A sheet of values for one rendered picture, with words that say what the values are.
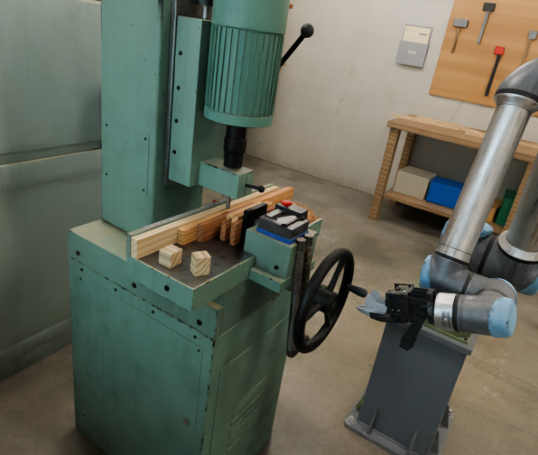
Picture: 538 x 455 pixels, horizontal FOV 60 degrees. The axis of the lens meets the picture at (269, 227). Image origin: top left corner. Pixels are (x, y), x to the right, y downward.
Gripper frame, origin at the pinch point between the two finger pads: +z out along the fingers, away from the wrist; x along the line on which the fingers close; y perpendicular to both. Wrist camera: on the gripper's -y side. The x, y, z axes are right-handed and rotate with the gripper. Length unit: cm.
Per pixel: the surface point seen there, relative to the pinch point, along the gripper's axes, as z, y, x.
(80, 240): 70, 28, 33
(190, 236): 32, 28, 27
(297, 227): 7.0, 27.5, 15.6
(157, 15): 34, 81, 22
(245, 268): 18.9, 19.1, 22.9
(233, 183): 25.5, 39.0, 14.1
